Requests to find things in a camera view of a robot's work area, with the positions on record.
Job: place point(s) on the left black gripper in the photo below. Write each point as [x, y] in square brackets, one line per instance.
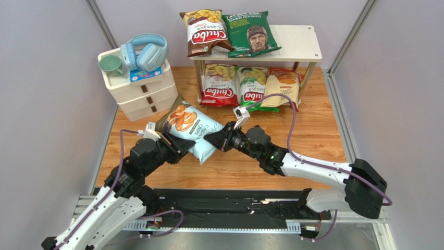
[177, 148]

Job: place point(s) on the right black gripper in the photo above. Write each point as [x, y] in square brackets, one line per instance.
[226, 137]

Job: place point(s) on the light blue cassava chips bag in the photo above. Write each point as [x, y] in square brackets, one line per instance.
[187, 122]

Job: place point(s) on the green Chuba chips bag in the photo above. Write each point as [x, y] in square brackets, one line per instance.
[252, 82]

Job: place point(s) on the cream orange cassava chips bag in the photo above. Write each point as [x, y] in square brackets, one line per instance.
[284, 81]

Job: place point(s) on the brown Chuba chips bag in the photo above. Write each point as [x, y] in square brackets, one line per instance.
[205, 31]

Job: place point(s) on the dark green chips bag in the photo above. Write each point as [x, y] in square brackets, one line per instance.
[250, 34]

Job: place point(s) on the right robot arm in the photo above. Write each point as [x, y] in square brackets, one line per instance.
[357, 186]

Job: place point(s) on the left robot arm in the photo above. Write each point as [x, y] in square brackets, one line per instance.
[124, 196]

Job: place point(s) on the red Chuba chips bag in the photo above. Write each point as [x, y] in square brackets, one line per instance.
[220, 87]

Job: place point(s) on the white two-tier shelf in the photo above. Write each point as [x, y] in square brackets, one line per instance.
[298, 44]

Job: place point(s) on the white three-drawer organizer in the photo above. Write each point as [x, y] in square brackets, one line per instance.
[141, 99]

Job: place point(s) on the blue sticker card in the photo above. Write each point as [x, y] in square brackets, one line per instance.
[142, 75]

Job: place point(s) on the light blue headphones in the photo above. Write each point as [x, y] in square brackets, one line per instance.
[144, 51]

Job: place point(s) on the green ceramic mug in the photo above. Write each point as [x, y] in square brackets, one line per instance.
[111, 65]

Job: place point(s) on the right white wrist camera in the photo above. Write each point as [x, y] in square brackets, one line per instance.
[242, 114]

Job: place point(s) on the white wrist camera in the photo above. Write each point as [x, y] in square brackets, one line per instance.
[242, 114]
[149, 132]

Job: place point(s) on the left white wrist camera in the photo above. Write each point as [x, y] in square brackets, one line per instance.
[149, 132]

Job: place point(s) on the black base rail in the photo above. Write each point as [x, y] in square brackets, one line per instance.
[245, 210]

